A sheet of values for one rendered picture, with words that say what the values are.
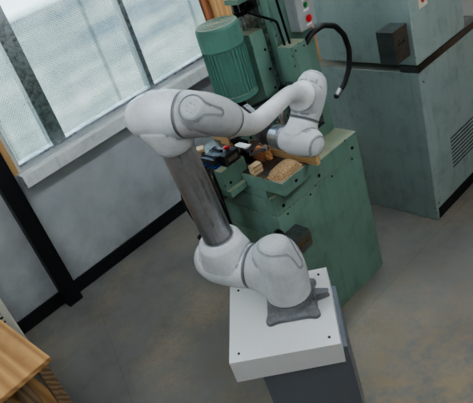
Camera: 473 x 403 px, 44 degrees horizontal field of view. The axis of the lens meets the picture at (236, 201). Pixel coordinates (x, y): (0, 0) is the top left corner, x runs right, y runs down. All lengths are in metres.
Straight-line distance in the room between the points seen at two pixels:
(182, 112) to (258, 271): 0.62
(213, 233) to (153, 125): 0.44
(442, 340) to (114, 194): 2.09
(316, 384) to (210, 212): 0.71
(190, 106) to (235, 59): 0.85
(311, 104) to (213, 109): 0.56
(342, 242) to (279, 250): 1.02
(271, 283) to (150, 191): 2.13
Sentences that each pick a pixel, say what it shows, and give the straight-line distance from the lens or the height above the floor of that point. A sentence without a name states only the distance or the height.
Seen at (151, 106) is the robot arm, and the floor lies 1.52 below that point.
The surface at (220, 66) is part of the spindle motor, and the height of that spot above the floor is 1.33.
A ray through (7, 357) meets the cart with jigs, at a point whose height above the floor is 0.53.
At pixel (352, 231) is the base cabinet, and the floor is 0.34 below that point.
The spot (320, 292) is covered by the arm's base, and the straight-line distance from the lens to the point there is 2.01.
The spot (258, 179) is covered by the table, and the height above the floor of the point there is 0.89.
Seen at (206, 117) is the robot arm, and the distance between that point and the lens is 1.51.
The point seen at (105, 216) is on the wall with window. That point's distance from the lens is 3.76.
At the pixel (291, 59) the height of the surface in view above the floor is 1.25.
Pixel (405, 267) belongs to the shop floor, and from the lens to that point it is 3.15.
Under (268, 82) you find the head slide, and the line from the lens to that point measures 2.49.
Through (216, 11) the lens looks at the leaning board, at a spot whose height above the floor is 1.15.
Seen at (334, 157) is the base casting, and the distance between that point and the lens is 2.64.
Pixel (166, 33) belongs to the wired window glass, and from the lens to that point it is 3.94.
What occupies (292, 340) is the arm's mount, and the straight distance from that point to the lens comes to 1.94.
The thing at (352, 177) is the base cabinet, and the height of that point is 0.60.
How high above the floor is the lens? 2.07
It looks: 31 degrees down
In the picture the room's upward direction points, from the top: 19 degrees counter-clockwise
